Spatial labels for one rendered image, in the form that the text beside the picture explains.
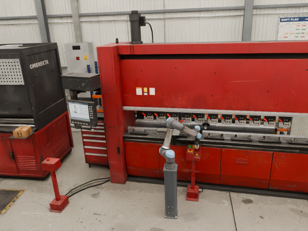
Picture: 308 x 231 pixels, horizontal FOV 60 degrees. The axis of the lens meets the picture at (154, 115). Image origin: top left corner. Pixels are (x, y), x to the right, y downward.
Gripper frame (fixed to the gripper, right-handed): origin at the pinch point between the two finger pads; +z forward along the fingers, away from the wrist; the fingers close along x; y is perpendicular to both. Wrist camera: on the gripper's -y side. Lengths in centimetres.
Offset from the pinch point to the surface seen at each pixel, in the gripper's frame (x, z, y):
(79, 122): 166, -47, -27
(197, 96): 2, -67, 37
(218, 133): -29.9, -8.9, 33.1
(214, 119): -23, -33, 33
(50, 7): 479, -189, 443
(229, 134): -46, -8, 33
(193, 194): 4, 75, -14
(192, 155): 5.5, 8.7, -6.0
